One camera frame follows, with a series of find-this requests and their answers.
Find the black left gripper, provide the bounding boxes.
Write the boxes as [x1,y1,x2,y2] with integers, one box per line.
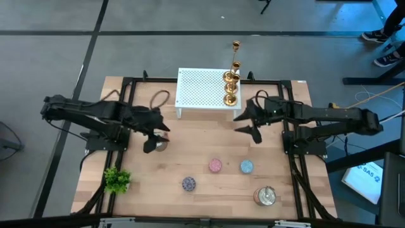
[126,106,171,155]

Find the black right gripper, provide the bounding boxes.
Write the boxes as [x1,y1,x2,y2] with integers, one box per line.
[233,98,285,144]

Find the silver lidded jar candle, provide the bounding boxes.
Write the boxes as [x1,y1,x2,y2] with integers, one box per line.
[153,130,169,152]

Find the short gold candlestick holder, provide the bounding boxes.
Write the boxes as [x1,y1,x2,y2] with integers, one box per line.
[223,73,240,107]

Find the blue round candle tin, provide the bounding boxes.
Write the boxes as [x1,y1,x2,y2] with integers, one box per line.
[239,160,254,175]

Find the pink round candle tin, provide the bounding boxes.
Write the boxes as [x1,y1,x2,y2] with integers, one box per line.
[208,158,223,174]

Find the medium gold candlestick holder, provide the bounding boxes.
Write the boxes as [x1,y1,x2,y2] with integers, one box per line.
[224,61,242,95]

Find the purple round candle tin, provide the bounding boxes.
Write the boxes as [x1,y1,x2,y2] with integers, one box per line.
[182,177,197,193]

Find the tall gold candlestick holder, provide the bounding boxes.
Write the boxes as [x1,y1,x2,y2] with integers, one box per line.
[222,40,241,83]

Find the white perforated metal shelf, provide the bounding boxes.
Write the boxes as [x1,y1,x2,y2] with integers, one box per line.
[175,67,242,121]

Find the green artificial plant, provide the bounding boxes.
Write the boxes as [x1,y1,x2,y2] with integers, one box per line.
[103,167,132,194]

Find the silver tin can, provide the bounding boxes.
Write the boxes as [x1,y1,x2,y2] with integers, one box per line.
[252,186,278,207]

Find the dark diagonal table beam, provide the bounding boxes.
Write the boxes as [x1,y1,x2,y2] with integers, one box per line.
[325,139,402,174]

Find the black tripod leg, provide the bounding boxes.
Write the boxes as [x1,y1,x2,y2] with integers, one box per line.
[259,0,272,15]

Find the black desk leg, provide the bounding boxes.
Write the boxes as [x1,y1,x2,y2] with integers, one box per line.
[343,61,405,86]

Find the white printed box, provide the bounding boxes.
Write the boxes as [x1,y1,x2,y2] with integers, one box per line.
[340,161,383,205]

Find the dark chair base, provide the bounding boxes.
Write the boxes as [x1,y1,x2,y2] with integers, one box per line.
[0,122,25,161]

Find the person's shoe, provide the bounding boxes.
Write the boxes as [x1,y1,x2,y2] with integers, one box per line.
[373,52,401,68]
[361,28,389,43]

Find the black cabinet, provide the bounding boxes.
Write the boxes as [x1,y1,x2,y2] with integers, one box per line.
[376,151,405,227]

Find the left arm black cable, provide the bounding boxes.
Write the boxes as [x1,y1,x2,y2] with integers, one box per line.
[100,89,171,110]

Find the black aluminium table frame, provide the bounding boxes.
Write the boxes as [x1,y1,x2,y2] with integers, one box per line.
[71,71,338,222]

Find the yellow extension cable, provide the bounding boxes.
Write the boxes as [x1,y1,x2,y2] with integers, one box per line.
[328,81,405,111]

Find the silver frame bracket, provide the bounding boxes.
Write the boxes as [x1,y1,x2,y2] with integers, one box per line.
[98,217,137,228]
[273,220,313,228]

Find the white cable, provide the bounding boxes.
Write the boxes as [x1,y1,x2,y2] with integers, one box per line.
[378,109,405,126]

